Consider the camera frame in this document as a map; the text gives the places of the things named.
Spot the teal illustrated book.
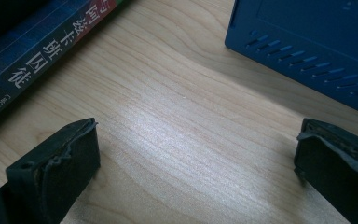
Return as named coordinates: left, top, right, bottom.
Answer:
left=0, top=0, right=131, bottom=129

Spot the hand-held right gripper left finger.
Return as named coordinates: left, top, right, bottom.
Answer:
left=5, top=117, right=102, bottom=224

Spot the blue plastic file rack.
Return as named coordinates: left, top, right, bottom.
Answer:
left=224, top=0, right=358, bottom=119

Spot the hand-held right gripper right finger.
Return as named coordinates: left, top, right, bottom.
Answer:
left=293, top=117, right=358, bottom=224

